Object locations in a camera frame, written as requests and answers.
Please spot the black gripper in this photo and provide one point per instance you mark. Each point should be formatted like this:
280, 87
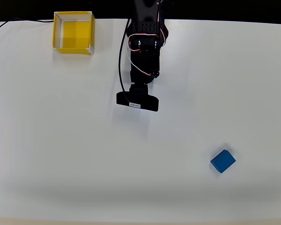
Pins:
144, 75

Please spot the blue block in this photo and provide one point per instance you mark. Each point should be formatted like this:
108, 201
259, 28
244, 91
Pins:
223, 161

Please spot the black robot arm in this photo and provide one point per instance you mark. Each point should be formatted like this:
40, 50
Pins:
147, 21

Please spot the yellow open cardboard box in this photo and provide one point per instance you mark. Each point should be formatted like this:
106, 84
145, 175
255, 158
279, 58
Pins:
78, 32

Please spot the black webcam with white label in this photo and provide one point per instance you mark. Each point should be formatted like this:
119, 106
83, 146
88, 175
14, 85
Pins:
138, 100

